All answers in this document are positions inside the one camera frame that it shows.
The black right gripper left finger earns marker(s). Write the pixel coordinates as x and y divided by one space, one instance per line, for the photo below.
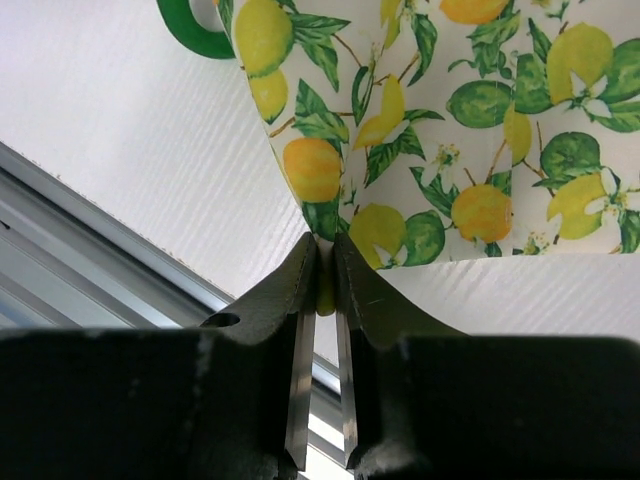
254 414

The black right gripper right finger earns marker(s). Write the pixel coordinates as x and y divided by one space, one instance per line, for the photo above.
376 327

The lemon print skirt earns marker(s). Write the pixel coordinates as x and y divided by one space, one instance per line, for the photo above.
444 131

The green clothes hanger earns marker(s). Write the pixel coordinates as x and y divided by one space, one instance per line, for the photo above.
179 19

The aluminium mounting rail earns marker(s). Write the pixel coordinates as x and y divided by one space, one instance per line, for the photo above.
105 347

